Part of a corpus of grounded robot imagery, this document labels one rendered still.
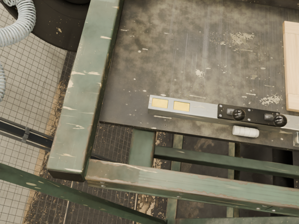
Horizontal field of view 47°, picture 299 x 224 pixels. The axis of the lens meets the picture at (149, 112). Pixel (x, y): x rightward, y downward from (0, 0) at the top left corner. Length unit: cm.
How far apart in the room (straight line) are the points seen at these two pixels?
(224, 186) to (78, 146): 43
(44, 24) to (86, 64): 50
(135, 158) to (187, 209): 200
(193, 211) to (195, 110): 198
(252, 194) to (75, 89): 60
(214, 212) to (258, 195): 184
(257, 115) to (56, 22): 94
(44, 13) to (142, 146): 76
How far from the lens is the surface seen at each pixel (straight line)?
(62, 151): 98
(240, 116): 100
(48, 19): 157
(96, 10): 122
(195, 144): 320
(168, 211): 209
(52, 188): 143
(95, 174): 100
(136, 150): 111
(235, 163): 117
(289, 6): 150
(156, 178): 100
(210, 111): 111
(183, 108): 110
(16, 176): 134
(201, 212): 296
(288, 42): 138
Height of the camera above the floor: 226
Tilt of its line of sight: 36 degrees down
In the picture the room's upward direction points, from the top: 62 degrees counter-clockwise
